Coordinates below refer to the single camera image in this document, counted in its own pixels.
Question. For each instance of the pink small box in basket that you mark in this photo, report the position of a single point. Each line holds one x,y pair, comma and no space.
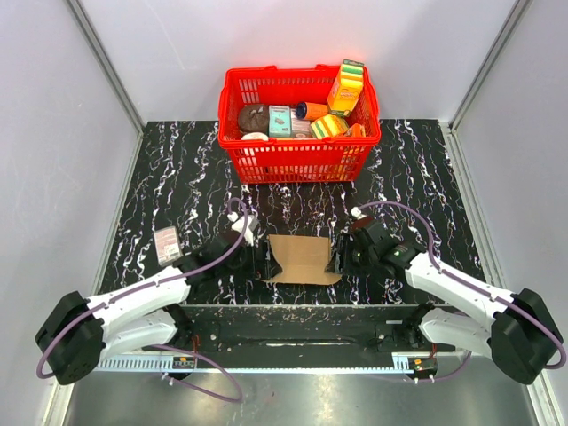
299,128

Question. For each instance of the teal snack box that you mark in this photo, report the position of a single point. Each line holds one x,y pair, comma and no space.
279,122

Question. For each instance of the red plastic shopping basket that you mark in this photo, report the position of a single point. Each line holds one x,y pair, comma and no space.
287,160

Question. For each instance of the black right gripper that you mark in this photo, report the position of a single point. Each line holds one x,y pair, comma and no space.
341,243

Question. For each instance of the tall orange yellow carton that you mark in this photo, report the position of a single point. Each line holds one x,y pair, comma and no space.
347,86

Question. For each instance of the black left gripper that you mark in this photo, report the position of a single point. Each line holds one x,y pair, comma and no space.
269,267

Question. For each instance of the brown round cookie pack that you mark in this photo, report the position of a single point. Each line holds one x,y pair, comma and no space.
254,118

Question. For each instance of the yellow green striped box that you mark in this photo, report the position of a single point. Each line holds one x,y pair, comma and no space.
328,126

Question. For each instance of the small orange packet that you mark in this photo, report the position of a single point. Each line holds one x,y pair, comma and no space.
357,130

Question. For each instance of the white round lid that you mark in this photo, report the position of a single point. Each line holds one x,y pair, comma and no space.
255,136

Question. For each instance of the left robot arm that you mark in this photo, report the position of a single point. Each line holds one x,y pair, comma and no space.
81,331

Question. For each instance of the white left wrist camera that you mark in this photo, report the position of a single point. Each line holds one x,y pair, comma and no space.
244,225

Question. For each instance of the orange tube with blue cap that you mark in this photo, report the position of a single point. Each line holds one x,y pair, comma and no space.
310,111

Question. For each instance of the brown cardboard box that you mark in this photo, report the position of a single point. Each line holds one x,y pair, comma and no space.
303,260

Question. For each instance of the aluminium frame rail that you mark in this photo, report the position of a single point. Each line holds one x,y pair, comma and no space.
90,34

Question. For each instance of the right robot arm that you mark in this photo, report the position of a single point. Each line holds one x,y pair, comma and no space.
514,330

